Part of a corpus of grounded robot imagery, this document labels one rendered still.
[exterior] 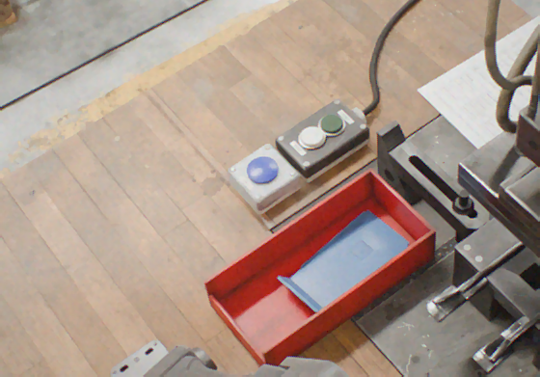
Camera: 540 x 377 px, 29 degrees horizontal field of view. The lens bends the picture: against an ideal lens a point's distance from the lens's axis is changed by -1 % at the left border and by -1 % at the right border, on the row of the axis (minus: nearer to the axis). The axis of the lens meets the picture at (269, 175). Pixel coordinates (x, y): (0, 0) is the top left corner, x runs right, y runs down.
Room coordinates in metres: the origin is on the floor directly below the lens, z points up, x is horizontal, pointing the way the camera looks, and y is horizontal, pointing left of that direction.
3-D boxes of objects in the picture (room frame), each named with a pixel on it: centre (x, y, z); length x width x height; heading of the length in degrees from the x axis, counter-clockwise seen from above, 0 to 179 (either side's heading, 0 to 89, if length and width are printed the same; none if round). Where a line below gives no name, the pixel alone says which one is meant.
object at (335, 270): (0.64, -0.07, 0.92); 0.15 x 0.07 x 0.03; 125
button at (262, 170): (0.78, 0.01, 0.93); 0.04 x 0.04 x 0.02
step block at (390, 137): (0.75, -0.17, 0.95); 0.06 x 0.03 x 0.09; 28
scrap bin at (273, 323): (0.63, -0.04, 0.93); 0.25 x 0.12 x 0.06; 118
